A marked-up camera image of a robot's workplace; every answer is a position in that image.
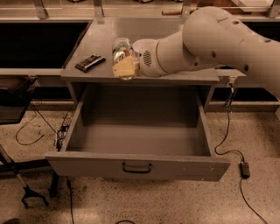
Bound green 7up can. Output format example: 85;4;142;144
112;38;136;81

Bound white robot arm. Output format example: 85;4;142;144
112;6;280;97

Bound power strip on floor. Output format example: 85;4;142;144
55;112;72;151

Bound grey open drawer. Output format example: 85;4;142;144
44;84;231;182

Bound grey cabinet counter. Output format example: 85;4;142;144
61;17;218;116

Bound black power adapter with cable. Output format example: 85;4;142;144
214;84;269;224

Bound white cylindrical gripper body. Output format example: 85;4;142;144
133;38;166;78

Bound black thin floor cable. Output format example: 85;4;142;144
15;103;60;147

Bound black drawer handle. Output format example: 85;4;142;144
122;163;152;174

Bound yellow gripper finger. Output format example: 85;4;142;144
112;56;140;78

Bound black chair left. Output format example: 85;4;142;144
0;75;37;125

